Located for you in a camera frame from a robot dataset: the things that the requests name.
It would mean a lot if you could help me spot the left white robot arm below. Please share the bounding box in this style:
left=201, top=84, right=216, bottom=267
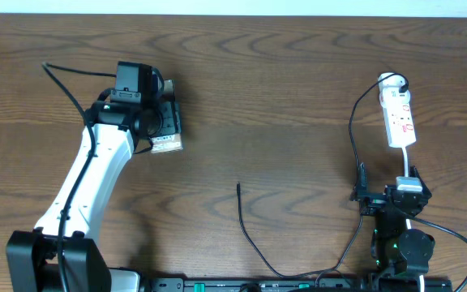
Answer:
left=6, top=101, right=182, bottom=291

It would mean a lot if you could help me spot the white power strip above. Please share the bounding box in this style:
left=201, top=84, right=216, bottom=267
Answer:
left=378, top=72, right=416, bottom=148

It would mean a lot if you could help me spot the white power strip cord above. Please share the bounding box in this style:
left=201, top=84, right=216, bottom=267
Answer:
left=401, top=146, right=426, bottom=292

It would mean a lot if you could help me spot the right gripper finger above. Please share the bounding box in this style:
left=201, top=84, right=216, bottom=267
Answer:
left=409, top=165, right=429, bottom=191
left=349, top=163, right=369, bottom=201

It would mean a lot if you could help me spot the black charger cable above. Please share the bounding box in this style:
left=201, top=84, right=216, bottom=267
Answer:
left=235, top=72, right=410, bottom=281

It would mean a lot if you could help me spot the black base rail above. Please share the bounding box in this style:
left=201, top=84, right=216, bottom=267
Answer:
left=150, top=277, right=453, bottom=292

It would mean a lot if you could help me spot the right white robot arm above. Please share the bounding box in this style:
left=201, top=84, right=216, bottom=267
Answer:
left=350, top=164, right=435, bottom=291

